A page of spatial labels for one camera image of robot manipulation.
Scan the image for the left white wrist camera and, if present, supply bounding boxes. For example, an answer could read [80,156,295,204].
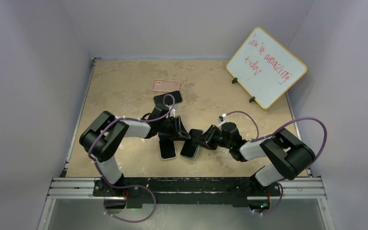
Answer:
[167,107,176,118]

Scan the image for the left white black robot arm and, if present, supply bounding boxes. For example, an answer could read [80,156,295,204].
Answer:
[79,103,191,196]

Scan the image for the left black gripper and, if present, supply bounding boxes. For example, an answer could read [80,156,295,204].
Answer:
[158,116,190,141]

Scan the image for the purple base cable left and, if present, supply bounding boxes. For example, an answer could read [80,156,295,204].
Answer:
[103,185,158,224]

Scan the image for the grey clear phone case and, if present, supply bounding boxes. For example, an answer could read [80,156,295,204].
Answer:
[158,133,178,161]

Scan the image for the black phone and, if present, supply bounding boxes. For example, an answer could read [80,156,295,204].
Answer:
[153,91,183,105]
[181,128,204,159]
[158,135,176,160]

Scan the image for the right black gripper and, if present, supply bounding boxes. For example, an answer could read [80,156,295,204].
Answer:
[193,125,232,150]

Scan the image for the pink phone case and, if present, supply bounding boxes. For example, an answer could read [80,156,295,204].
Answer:
[151,80,180,92]

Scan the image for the white board yellow frame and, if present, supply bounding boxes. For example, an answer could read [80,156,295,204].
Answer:
[226,27,308,109]

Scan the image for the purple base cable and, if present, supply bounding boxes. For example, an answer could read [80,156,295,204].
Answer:
[251,182,285,217]
[103,185,158,224]

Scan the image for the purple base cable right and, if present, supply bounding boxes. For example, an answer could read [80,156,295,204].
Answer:
[251,182,285,217]

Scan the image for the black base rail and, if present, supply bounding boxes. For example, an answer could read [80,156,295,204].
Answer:
[93,177,281,210]

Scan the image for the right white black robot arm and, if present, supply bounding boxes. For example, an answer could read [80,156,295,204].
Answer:
[194,122,315,195]

